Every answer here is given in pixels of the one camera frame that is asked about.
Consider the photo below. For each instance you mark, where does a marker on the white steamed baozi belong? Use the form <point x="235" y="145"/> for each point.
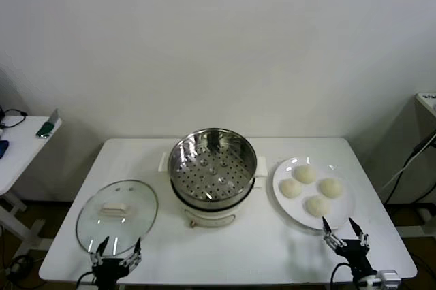
<point x="330" y="188"/>
<point x="290" y="188"/>
<point x="317" y="206"/>
<point x="304" y="174"/>

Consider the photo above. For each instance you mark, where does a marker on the perforated steel steamer basket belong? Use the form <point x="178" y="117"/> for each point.
<point x="211" y="181"/>

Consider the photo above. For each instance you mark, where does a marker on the white cabinet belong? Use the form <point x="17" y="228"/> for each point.
<point x="408" y="154"/>

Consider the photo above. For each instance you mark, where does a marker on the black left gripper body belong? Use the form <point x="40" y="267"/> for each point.
<point x="109" y="269"/>

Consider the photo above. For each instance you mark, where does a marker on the white round plate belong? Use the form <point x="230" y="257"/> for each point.
<point x="289" y="211"/>

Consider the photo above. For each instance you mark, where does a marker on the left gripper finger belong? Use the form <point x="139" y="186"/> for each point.
<point x="97" y="257"/>
<point x="134" y="257"/>

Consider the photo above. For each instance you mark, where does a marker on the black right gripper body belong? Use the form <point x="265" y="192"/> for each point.
<point x="357" y="256"/>

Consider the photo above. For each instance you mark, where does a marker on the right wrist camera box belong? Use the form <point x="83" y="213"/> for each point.
<point x="389" y="278"/>

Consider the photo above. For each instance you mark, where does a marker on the blue object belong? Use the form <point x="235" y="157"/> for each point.
<point x="2" y="148"/>

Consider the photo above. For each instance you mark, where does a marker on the white metal base frame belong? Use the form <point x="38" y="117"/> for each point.
<point x="427" y="218"/>

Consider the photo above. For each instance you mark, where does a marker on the white side table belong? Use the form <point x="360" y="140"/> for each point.
<point x="20" y="160"/>

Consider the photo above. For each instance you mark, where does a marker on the power strip on floor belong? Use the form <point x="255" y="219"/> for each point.
<point x="18" y="266"/>

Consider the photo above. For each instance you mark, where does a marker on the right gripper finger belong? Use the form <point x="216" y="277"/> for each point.
<point x="363" y="239"/>
<point x="331" y="238"/>

